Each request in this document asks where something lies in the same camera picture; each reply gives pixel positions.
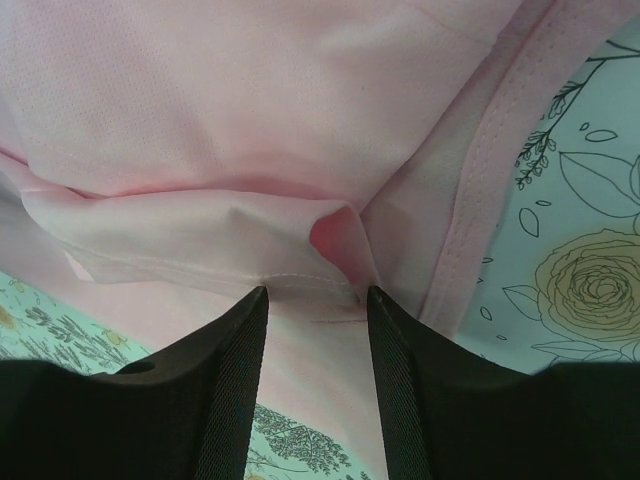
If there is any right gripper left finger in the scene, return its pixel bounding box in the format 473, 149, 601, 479
1, 287, 269, 480

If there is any floral table cloth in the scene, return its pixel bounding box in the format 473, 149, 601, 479
1, 16, 639, 479

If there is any pink t shirt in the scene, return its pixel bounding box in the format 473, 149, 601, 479
1, 1, 639, 478

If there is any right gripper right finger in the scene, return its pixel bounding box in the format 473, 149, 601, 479
367, 286, 639, 479

